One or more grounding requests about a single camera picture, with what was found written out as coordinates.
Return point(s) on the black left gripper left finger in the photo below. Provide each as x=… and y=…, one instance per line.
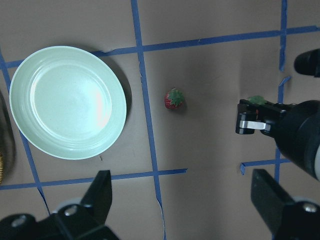
x=98, y=198

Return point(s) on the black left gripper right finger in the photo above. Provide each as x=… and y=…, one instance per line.
x=269, y=199

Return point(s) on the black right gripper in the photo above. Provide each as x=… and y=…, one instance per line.
x=294, y=127

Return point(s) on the red strawberry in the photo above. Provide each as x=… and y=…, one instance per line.
x=257, y=100
x=174, y=99

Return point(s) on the light green plate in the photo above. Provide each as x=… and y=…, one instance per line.
x=67, y=102

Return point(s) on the brown wicker basket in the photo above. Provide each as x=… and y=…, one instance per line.
x=2, y=168

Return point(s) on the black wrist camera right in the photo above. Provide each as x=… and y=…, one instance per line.
x=308, y=63

